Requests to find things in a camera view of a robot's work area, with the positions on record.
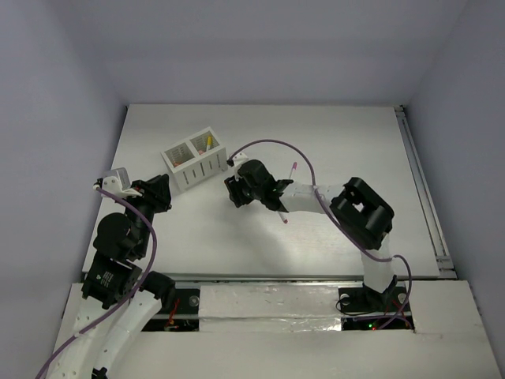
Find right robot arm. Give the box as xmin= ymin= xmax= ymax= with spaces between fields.
xmin=225 ymin=158 xmax=398 ymax=311

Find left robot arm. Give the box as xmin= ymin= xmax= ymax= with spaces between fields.
xmin=82 ymin=168 xmax=177 ymax=378

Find pink capped white marker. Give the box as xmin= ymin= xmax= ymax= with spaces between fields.
xmin=279 ymin=212 xmax=288 ymax=224

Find white two-compartment slotted holder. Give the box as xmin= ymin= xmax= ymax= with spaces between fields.
xmin=161 ymin=127 xmax=228 ymax=191

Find purple capped white marker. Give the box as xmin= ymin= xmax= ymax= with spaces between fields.
xmin=288 ymin=162 xmax=297 ymax=180

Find white foam base cover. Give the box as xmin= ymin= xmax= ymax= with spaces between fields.
xmin=48 ymin=280 xmax=499 ymax=378

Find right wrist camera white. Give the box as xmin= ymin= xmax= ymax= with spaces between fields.
xmin=226 ymin=152 xmax=249 ymax=180

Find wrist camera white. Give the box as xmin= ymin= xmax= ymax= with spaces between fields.
xmin=226 ymin=152 xmax=249 ymax=180
xmin=93 ymin=167 xmax=141 ymax=199

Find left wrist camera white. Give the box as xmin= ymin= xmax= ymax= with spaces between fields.
xmin=93 ymin=167 xmax=141 ymax=199

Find aluminium rail front edge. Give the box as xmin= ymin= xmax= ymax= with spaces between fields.
xmin=81 ymin=271 xmax=366 ymax=283

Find aluminium rail edge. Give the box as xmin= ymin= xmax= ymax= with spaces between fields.
xmin=394 ymin=106 xmax=458 ymax=280
xmin=81 ymin=271 xmax=366 ymax=283

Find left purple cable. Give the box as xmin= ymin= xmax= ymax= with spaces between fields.
xmin=35 ymin=187 xmax=159 ymax=379

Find aluminium rail right edge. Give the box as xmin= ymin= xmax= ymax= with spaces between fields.
xmin=394 ymin=106 xmax=458 ymax=280

